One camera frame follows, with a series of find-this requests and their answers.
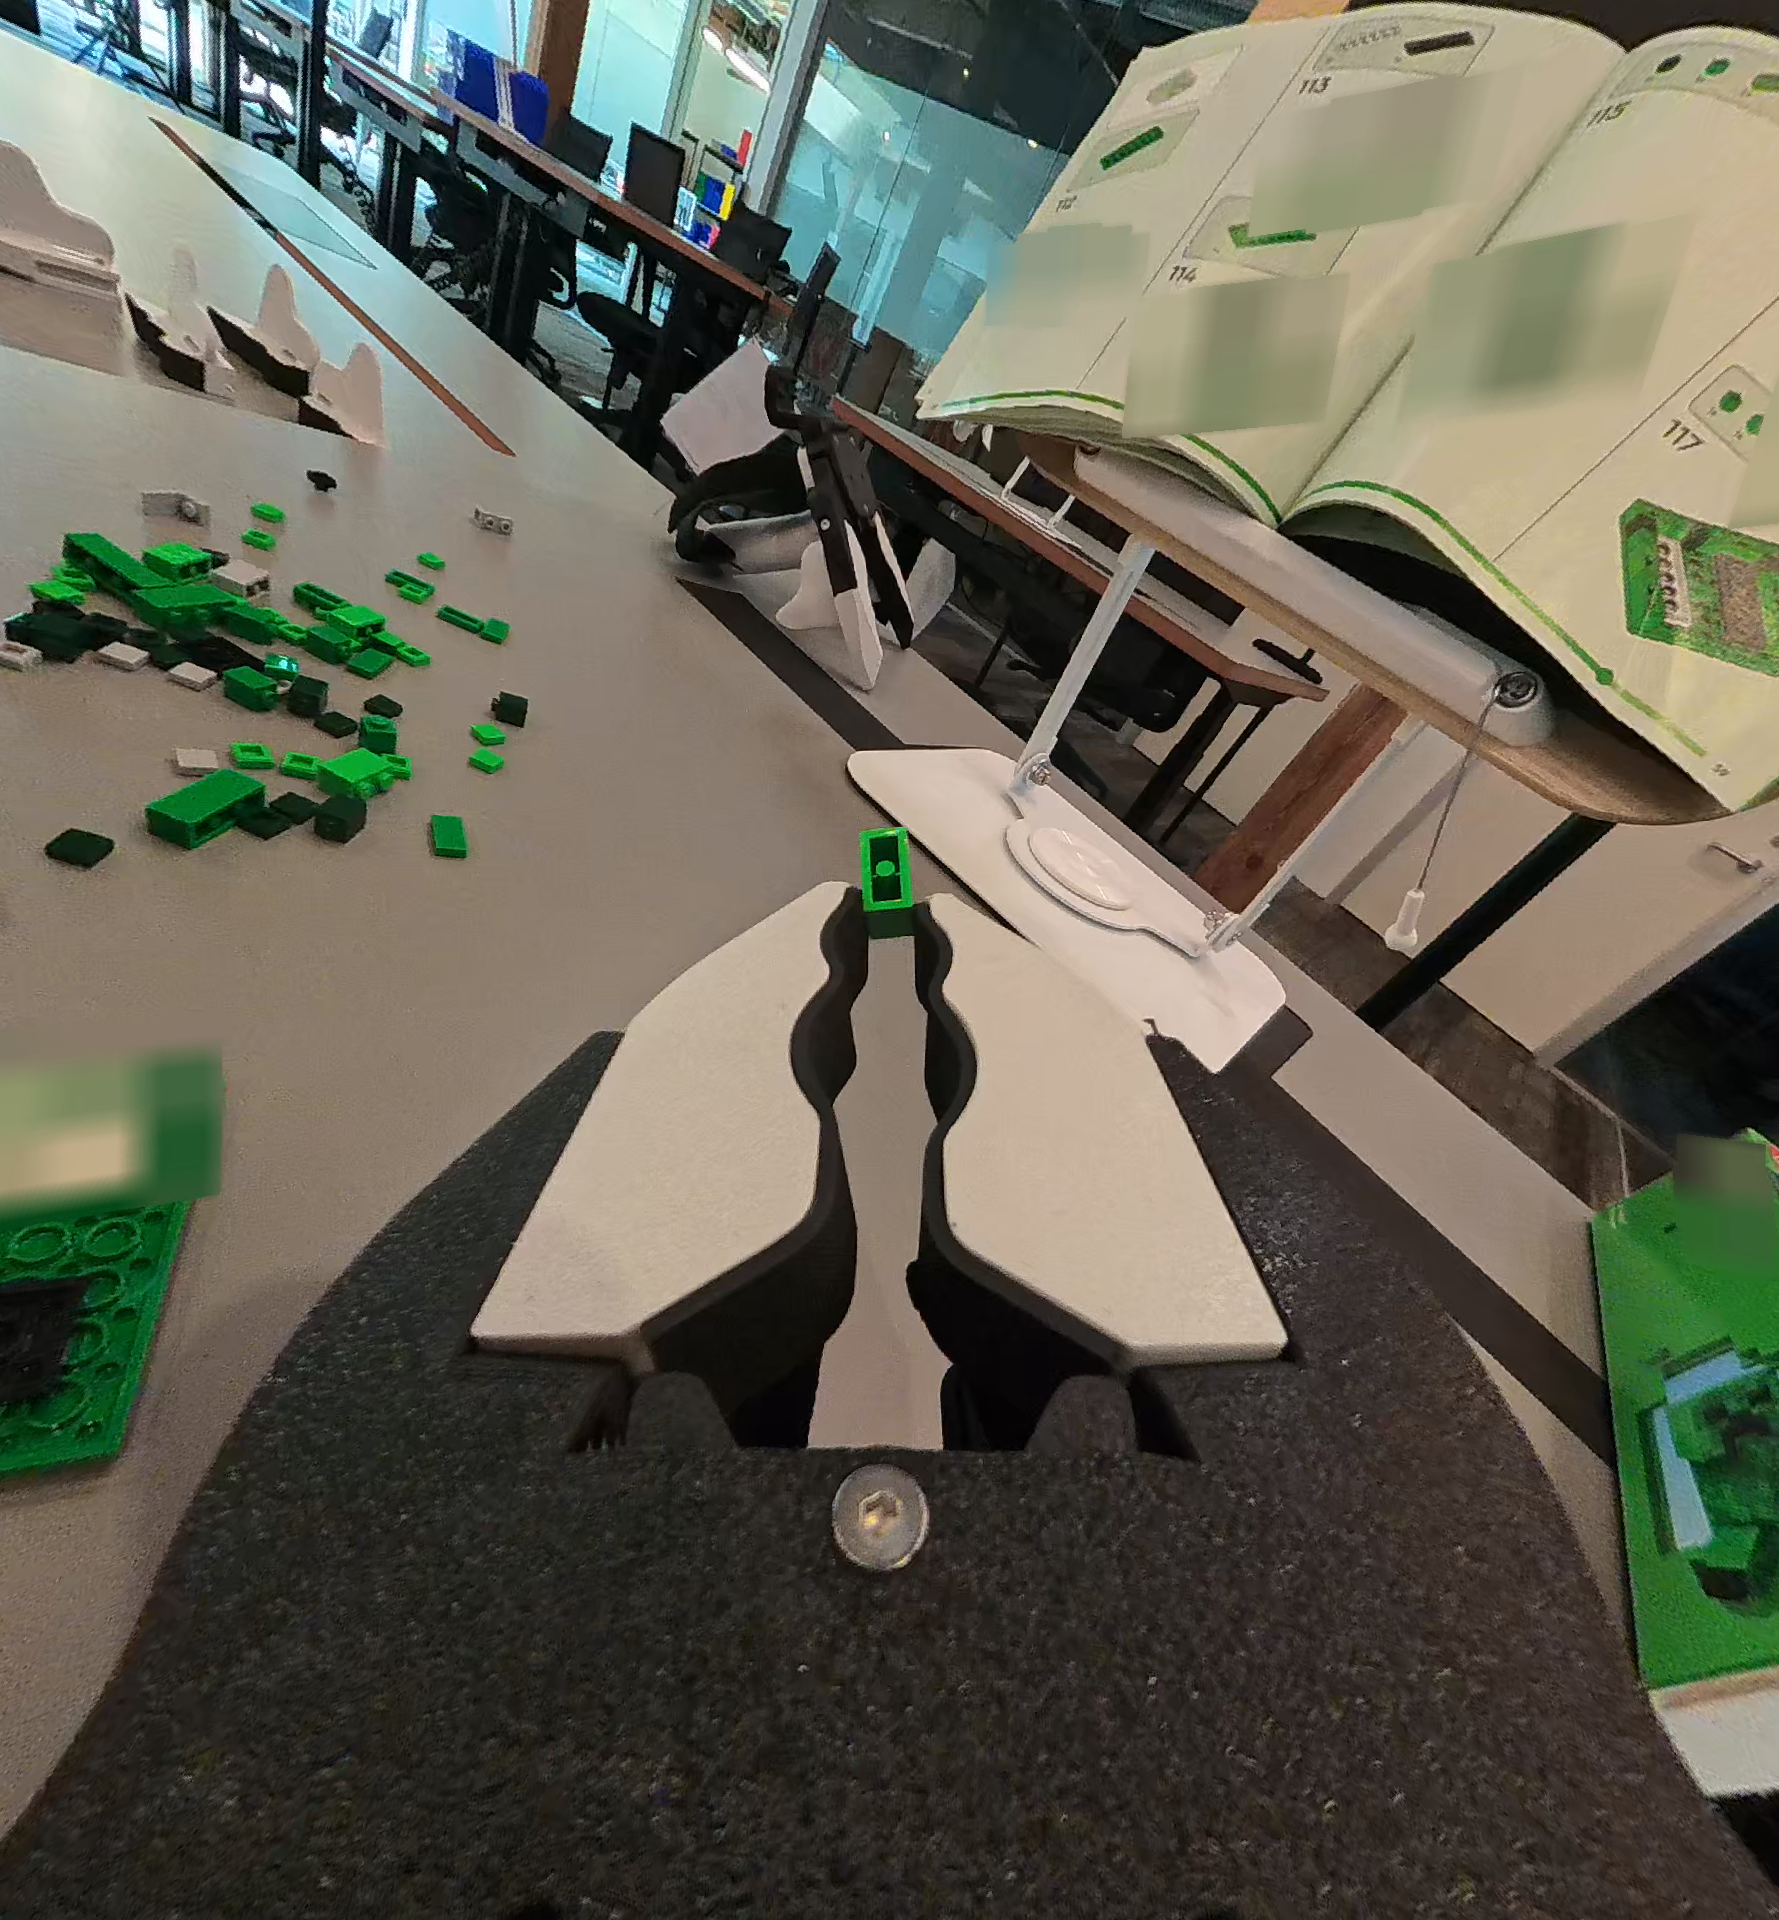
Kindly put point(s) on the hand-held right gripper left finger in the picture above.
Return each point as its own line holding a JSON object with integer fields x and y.
{"x": 680, "y": 1154}

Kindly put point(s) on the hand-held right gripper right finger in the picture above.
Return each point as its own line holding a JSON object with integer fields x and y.
{"x": 1084, "y": 1184}

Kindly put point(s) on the small green lego brick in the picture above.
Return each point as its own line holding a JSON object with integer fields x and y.
{"x": 884, "y": 879}

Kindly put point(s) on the green lego baseplate build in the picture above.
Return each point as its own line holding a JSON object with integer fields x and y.
{"x": 109, "y": 1350}

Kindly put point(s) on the pile of loose lego pieces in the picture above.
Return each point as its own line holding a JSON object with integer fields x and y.
{"x": 199, "y": 608}

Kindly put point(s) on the green lego set box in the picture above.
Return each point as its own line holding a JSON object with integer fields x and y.
{"x": 1730, "y": 1575}

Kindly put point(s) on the open lego instruction booklet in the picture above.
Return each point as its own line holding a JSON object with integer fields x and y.
{"x": 1504, "y": 495}

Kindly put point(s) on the white book stand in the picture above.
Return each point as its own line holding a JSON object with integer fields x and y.
{"x": 950, "y": 794}

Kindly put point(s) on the black and white tool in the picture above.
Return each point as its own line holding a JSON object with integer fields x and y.
{"x": 852, "y": 631}

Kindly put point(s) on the wooden background desk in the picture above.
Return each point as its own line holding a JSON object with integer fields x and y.
{"x": 1130, "y": 592}

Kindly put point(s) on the black office chair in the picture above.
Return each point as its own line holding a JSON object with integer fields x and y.
{"x": 724, "y": 510}

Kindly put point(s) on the long background desk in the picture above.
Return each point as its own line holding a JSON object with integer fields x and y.
{"x": 591, "y": 189}

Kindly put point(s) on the black computer monitor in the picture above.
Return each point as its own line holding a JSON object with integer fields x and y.
{"x": 656, "y": 169}

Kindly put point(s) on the blue storage bins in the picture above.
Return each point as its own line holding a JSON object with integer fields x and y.
{"x": 499, "y": 82}

